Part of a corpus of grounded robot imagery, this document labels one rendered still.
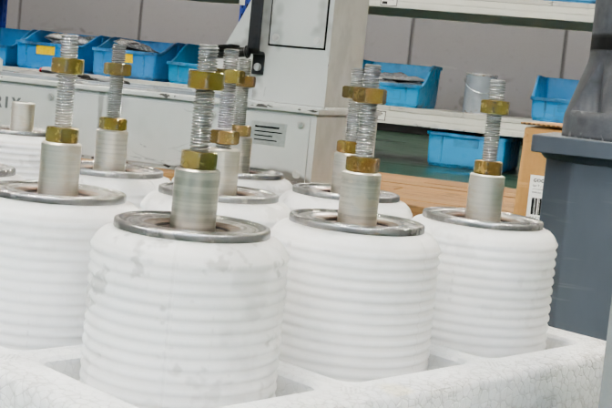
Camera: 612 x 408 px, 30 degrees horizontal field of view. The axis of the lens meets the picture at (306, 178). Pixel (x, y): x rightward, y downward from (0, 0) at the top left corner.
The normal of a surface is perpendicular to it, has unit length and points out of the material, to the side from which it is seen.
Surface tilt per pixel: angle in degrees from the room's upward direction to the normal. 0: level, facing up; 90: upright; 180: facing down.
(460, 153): 93
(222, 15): 90
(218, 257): 57
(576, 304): 90
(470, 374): 0
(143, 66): 97
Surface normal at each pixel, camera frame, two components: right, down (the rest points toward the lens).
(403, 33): -0.32, 0.05
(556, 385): 0.70, 0.13
